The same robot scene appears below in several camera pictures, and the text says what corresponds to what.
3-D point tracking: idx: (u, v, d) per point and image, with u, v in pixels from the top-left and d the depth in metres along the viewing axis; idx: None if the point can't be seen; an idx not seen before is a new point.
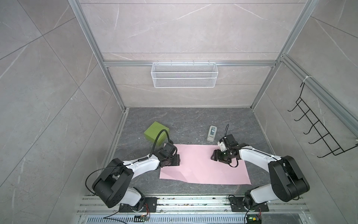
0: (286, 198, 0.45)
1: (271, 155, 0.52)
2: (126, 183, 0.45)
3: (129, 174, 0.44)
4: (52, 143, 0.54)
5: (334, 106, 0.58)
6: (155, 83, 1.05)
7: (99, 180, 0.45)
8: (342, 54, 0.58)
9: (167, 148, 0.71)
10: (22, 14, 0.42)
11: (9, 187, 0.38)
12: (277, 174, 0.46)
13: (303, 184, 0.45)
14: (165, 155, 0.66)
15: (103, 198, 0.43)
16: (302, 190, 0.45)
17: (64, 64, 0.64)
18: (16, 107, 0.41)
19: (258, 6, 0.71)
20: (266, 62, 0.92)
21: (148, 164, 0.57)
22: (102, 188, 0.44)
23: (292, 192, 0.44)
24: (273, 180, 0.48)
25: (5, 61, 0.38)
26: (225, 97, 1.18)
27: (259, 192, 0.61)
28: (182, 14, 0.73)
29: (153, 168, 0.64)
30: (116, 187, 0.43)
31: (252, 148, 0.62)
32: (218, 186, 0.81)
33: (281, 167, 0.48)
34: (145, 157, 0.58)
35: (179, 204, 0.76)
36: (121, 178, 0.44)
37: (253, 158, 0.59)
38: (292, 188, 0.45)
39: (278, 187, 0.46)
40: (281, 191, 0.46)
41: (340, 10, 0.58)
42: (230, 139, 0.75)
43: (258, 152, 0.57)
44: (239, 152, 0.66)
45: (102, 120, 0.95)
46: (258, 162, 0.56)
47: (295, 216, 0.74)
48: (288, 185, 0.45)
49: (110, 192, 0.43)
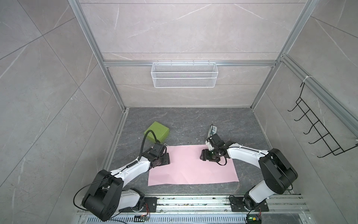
0: (280, 191, 0.46)
1: (259, 151, 0.53)
2: (117, 192, 0.43)
3: (120, 184, 0.43)
4: (51, 143, 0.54)
5: (334, 106, 0.58)
6: (155, 83, 1.05)
7: (88, 196, 0.43)
8: (342, 54, 0.58)
9: (157, 148, 0.70)
10: (22, 14, 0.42)
11: (9, 187, 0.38)
12: (269, 171, 0.47)
13: (292, 173, 0.48)
14: (155, 154, 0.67)
15: (97, 212, 0.41)
16: (292, 179, 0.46)
17: (64, 63, 0.64)
18: (16, 107, 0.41)
19: (258, 6, 0.71)
20: (266, 62, 0.92)
21: (138, 169, 0.55)
22: (93, 203, 0.42)
23: (285, 185, 0.46)
24: (266, 175, 0.49)
25: (6, 62, 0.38)
26: (225, 97, 1.18)
27: (257, 191, 0.62)
28: (182, 14, 0.73)
29: (145, 169, 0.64)
30: (107, 199, 0.41)
31: (239, 145, 0.62)
32: (218, 186, 0.81)
33: (271, 163, 0.47)
34: (133, 162, 0.56)
35: (179, 204, 0.76)
36: (111, 189, 0.42)
37: (242, 156, 0.60)
38: (284, 180, 0.46)
39: (271, 181, 0.48)
40: (274, 185, 0.47)
41: (340, 9, 0.58)
42: (216, 139, 0.75)
43: (246, 149, 0.58)
44: (227, 152, 0.67)
45: (102, 120, 0.95)
46: (248, 159, 0.57)
47: (295, 216, 0.74)
48: (280, 178, 0.46)
49: (102, 205, 0.42)
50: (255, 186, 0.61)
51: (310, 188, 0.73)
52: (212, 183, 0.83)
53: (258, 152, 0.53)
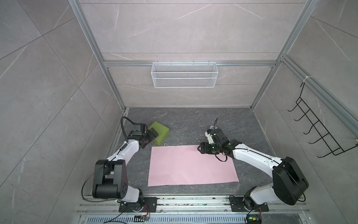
0: (291, 201, 0.45)
1: (271, 158, 0.50)
2: (123, 171, 0.46)
3: (122, 162, 0.45)
4: (51, 143, 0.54)
5: (334, 106, 0.58)
6: (155, 83, 1.05)
7: (97, 186, 0.44)
8: (342, 54, 0.58)
9: (137, 128, 0.72)
10: (22, 14, 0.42)
11: (9, 187, 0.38)
12: (283, 182, 0.43)
13: (304, 184, 0.46)
14: (138, 134, 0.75)
15: (113, 194, 0.44)
16: (303, 189, 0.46)
17: (64, 64, 0.64)
18: (16, 107, 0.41)
19: (258, 6, 0.71)
20: (266, 62, 0.92)
21: (130, 149, 0.56)
22: (105, 189, 0.44)
23: (296, 195, 0.44)
24: (277, 185, 0.47)
25: (6, 61, 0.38)
26: (225, 97, 1.18)
27: (259, 194, 0.61)
28: (182, 14, 0.73)
29: (136, 148, 0.63)
30: (118, 178, 0.44)
31: (248, 149, 0.58)
32: (218, 186, 0.81)
33: (285, 173, 0.44)
34: (124, 145, 0.57)
35: (179, 204, 0.76)
36: (116, 171, 0.45)
37: (251, 160, 0.56)
38: (296, 191, 0.44)
39: (282, 191, 0.46)
40: (285, 195, 0.45)
41: (340, 9, 0.58)
42: (220, 136, 0.69)
43: (255, 154, 0.54)
44: (233, 153, 0.63)
45: (102, 120, 0.95)
46: (258, 165, 0.54)
47: (295, 216, 0.74)
48: (292, 188, 0.44)
49: (114, 186, 0.44)
50: (259, 189, 0.60)
51: (310, 188, 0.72)
52: (212, 183, 0.83)
53: (271, 159, 0.49)
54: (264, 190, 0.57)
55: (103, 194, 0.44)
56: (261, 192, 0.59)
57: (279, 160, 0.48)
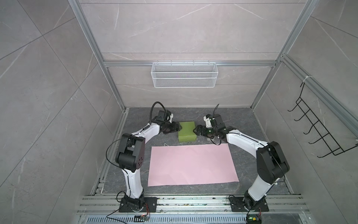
0: (271, 181, 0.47)
1: (259, 141, 0.54)
2: (142, 147, 0.54)
3: (143, 139, 0.53)
4: (51, 143, 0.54)
5: (334, 106, 0.58)
6: (155, 82, 1.05)
7: (119, 154, 0.53)
8: (342, 54, 0.58)
9: (161, 115, 0.79)
10: (22, 14, 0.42)
11: (9, 187, 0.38)
12: (264, 160, 0.48)
13: (285, 166, 0.50)
14: (161, 120, 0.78)
15: (129, 164, 0.52)
16: (284, 172, 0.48)
17: (64, 64, 0.64)
18: (16, 107, 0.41)
19: (258, 6, 0.71)
20: (266, 62, 0.92)
21: (151, 130, 0.65)
22: (124, 157, 0.52)
23: (276, 175, 0.49)
24: (259, 165, 0.51)
25: (6, 61, 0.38)
26: (225, 97, 1.18)
27: (255, 189, 0.63)
28: (182, 14, 0.73)
29: (157, 132, 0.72)
30: (137, 152, 0.52)
31: (239, 133, 0.62)
32: (218, 186, 0.81)
33: (267, 153, 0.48)
34: (147, 125, 0.65)
35: (179, 204, 0.76)
36: (137, 145, 0.52)
37: (241, 143, 0.60)
38: (276, 171, 0.49)
39: (264, 171, 0.50)
40: (266, 175, 0.50)
41: (340, 9, 0.58)
42: (218, 121, 0.74)
43: (244, 137, 0.59)
44: (226, 136, 0.67)
45: (102, 120, 0.95)
46: (245, 148, 0.59)
47: (295, 216, 0.74)
48: (272, 168, 0.49)
49: (133, 158, 0.52)
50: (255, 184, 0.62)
51: (310, 188, 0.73)
52: (212, 184, 0.83)
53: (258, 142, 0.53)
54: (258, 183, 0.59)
55: (122, 162, 0.53)
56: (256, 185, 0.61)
57: (265, 143, 0.52)
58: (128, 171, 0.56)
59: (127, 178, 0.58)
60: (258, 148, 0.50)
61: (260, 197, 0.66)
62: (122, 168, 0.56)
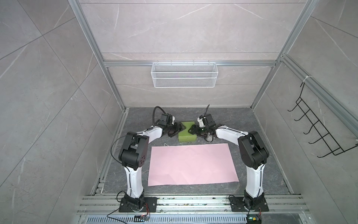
0: (252, 166, 0.57)
1: (241, 131, 0.62)
2: (146, 146, 0.56)
3: (147, 138, 0.55)
4: (51, 143, 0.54)
5: (335, 106, 0.58)
6: (155, 83, 1.05)
7: (123, 151, 0.54)
8: (342, 54, 0.58)
9: (163, 118, 0.81)
10: (22, 14, 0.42)
11: (9, 187, 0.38)
12: (244, 147, 0.55)
13: (265, 152, 0.56)
14: (163, 124, 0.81)
15: (132, 162, 0.54)
16: (264, 157, 0.56)
17: (64, 64, 0.64)
18: (16, 107, 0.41)
19: (258, 6, 0.71)
20: (266, 62, 0.92)
21: (155, 132, 0.67)
22: (127, 155, 0.54)
23: (257, 160, 0.55)
24: (242, 153, 0.58)
25: (5, 61, 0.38)
26: (225, 97, 1.18)
27: (250, 183, 0.65)
28: (182, 14, 0.73)
29: (159, 135, 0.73)
30: (141, 150, 0.53)
31: (226, 127, 0.71)
32: (218, 186, 0.81)
33: (248, 141, 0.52)
34: (151, 127, 0.67)
35: (179, 204, 0.76)
36: (141, 143, 0.54)
37: (227, 136, 0.68)
38: (256, 157, 0.55)
39: (246, 157, 0.57)
40: (248, 160, 0.56)
41: (340, 9, 0.58)
42: (209, 119, 0.81)
43: (230, 129, 0.66)
44: (216, 131, 0.74)
45: (102, 120, 0.95)
46: (230, 139, 0.66)
47: (295, 216, 0.74)
48: (253, 154, 0.55)
49: (135, 156, 0.53)
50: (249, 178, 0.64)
51: (310, 188, 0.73)
52: (212, 184, 0.83)
53: (240, 132, 0.61)
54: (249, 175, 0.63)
55: (125, 159, 0.54)
56: (250, 178, 0.63)
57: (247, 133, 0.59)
58: (131, 169, 0.57)
59: (129, 177, 0.59)
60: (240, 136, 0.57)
61: (257, 191, 0.64)
62: (125, 165, 0.57)
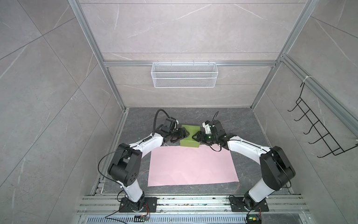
0: (278, 188, 0.47)
1: (261, 146, 0.53)
2: (138, 162, 0.48)
3: (139, 154, 0.47)
4: (51, 143, 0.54)
5: (335, 106, 0.58)
6: (155, 83, 1.05)
7: (112, 165, 0.48)
8: (342, 54, 0.58)
9: (167, 124, 0.72)
10: (22, 14, 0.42)
11: (9, 187, 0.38)
12: (268, 166, 0.47)
13: (292, 172, 0.48)
14: (166, 130, 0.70)
15: (121, 178, 0.47)
16: (290, 178, 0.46)
17: (64, 64, 0.64)
18: (17, 107, 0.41)
19: (258, 6, 0.71)
20: (266, 62, 0.92)
21: (153, 143, 0.59)
22: (117, 171, 0.47)
23: (282, 181, 0.46)
24: (265, 173, 0.49)
25: (6, 61, 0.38)
26: (225, 97, 1.18)
27: (256, 191, 0.62)
28: (182, 14, 0.73)
29: (157, 145, 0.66)
30: (131, 166, 0.46)
31: (240, 139, 0.62)
32: (218, 186, 0.81)
33: (271, 159, 0.47)
34: (148, 136, 0.60)
35: (179, 204, 0.76)
36: (132, 158, 0.47)
37: (243, 150, 0.59)
38: (281, 177, 0.47)
39: (269, 178, 0.48)
40: (272, 181, 0.48)
41: (340, 9, 0.58)
42: (218, 128, 0.71)
43: (247, 143, 0.58)
44: (228, 143, 0.66)
45: (102, 120, 0.95)
46: (248, 155, 0.57)
47: (295, 216, 0.74)
48: (278, 174, 0.46)
49: (125, 172, 0.47)
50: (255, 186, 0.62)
51: (310, 188, 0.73)
52: (212, 183, 0.83)
53: (260, 148, 0.53)
54: (258, 186, 0.59)
55: (114, 174, 0.47)
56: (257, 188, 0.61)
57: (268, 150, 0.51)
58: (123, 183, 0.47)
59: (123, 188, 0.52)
60: (263, 155, 0.49)
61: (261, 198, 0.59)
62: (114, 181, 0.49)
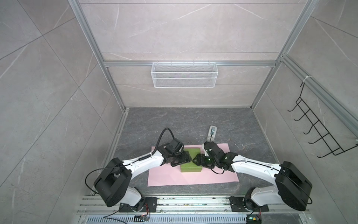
0: (300, 207, 0.44)
1: (271, 165, 0.49)
2: (126, 182, 0.44)
3: (128, 175, 0.43)
4: (51, 143, 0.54)
5: (335, 106, 0.58)
6: (155, 83, 1.05)
7: (99, 180, 0.45)
8: (342, 54, 0.58)
9: (173, 144, 0.68)
10: (22, 14, 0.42)
11: (9, 187, 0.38)
12: (287, 188, 0.43)
13: (308, 185, 0.45)
14: (170, 150, 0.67)
15: (104, 196, 0.43)
16: (309, 192, 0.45)
17: (64, 64, 0.64)
18: (16, 107, 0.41)
19: (258, 6, 0.71)
20: (266, 62, 0.92)
21: (149, 164, 0.55)
22: (103, 186, 0.44)
23: (305, 200, 0.43)
24: (283, 194, 0.46)
25: (5, 61, 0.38)
26: (225, 97, 1.18)
27: (262, 197, 0.60)
28: (182, 14, 0.73)
29: (157, 165, 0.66)
30: (116, 185, 0.43)
31: (245, 159, 0.57)
32: (218, 186, 0.81)
33: (287, 180, 0.44)
34: (145, 156, 0.54)
35: (179, 204, 0.76)
36: (120, 178, 0.43)
37: (250, 171, 0.55)
38: (303, 196, 0.43)
39: (289, 199, 0.45)
40: (294, 202, 0.44)
41: (340, 9, 0.58)
42: (216, 151, 0.67)
43: (253, 164, 0.54)
44: (232, 166, 0.61)
45: (102, 120, 0.95)
46: (258, 174, 0.53)
47: (295, 216, 0.74)
48: (299, 194, 0.43)
49: (109, 191, 0.43)
50: (261, 192, 0.60)
51: None
52: (212, 183, 0.83)
53: (271, 167, 0.49)
54: (267, 194, 0.56)
55: (99, 190, 0.44)
56: (264, 196, 0.58)
57: (278, 167, 0.47)
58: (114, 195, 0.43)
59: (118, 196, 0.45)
60: (277, 177, 0.45)
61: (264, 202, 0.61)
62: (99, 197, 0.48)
